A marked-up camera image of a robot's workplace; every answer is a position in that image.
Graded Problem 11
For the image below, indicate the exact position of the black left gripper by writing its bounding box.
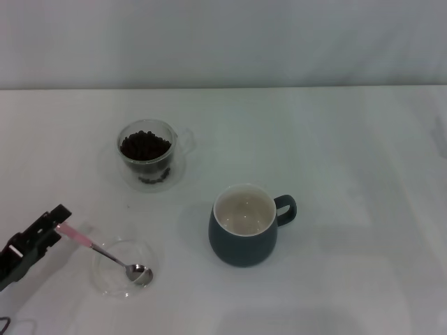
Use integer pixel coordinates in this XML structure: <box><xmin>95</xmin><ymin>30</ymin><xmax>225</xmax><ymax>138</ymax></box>
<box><xmin>0</xmin><ymin>204</ymin><xmax>73</xmax><ymax>292</ymax></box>

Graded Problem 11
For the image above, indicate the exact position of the pink handled metal spoon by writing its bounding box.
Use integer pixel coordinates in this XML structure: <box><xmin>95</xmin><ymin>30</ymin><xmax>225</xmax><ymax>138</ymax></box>
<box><xmin>57</xmin><ymin>224</ymin><xmax>154</xmax><ymax>286</ymax></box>

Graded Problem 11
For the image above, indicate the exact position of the dark green ceramic mug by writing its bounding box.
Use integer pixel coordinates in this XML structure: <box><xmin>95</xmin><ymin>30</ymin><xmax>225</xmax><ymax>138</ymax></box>
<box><xmin>208</xmin><ymin>184</ymin><xmax>298</xmax><ymax>269</ymax></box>

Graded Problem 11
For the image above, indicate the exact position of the dark coffee bean heap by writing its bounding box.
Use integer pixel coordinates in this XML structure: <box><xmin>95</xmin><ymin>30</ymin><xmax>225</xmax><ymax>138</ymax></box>
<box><xmin>119</xmin><ymin>129</ymin><xmax>173</xmax><ymax>185</ymax></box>

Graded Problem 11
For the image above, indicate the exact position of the double-walled glass cup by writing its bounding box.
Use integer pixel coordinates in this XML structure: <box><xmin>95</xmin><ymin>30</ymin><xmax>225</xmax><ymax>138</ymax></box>
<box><xmin>117</xmin><ymin>119</ymin><xmax>197</xmax><ymax>193</ymax></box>

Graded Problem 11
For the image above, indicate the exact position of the clear glass dish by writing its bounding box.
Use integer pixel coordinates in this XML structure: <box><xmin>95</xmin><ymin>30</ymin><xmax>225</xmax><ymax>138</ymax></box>
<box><xmin>91</xmin><ymin>237</ymin><xmax>160</xmax><ymax>299</ymax></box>

